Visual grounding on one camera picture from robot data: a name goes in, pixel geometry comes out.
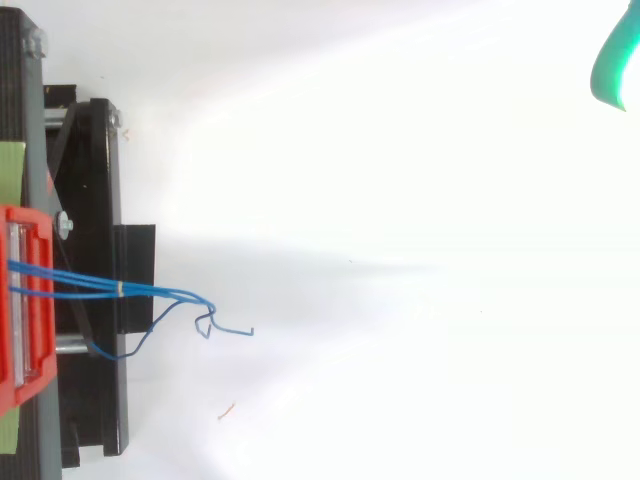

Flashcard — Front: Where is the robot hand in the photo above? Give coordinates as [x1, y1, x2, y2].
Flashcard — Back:
[589, 0, 640, 113]

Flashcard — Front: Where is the black stand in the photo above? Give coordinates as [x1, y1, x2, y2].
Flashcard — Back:
[0, 6, 157, 480]

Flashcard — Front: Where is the red bin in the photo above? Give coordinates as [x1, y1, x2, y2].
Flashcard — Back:
[0, 204, 58, 416]

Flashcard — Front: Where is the blue cable bundle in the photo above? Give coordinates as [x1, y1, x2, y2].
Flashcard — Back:
[7, 259, 256, 361]

